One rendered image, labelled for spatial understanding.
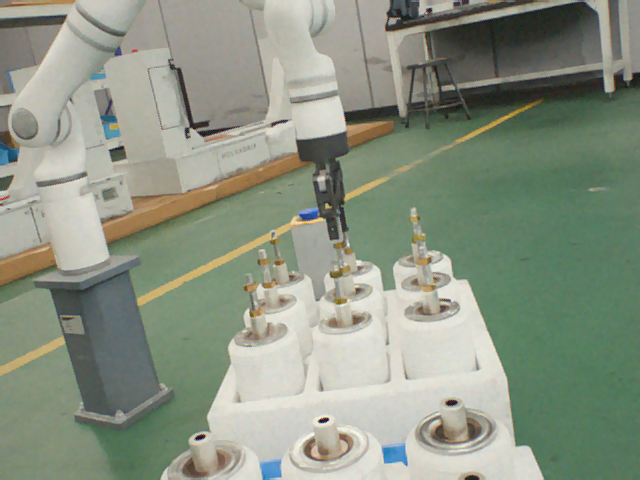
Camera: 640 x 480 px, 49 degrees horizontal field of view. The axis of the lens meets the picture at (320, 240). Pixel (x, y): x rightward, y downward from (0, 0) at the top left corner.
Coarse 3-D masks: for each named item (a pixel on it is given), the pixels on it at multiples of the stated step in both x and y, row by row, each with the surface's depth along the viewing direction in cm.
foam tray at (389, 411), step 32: (480, 320) 105; (480, 352) 95; (224, 384) 100; (320, 384) 98; (384, 384) 91; (416, 384) 89; (448, 384) 88; (480, 384) 88; (224, 416) 91; (256, 416) 91; (288, 416) 91; (352, 416) 90; (384, 416) 90; (416, 416) 89; (256, 448) 92
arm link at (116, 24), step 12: (84, 0) 112; (96, 0) 112; (108, 0) 112; (120, 0) 112; (132, 0) 113; (144, 0) 114; (84, 12) 112; (96, 12) 112; (108, 12) 112; (120, 12) 113; (132, 12) 114; (96, 24) 113; (108, 24) 113; (120, 24) 114
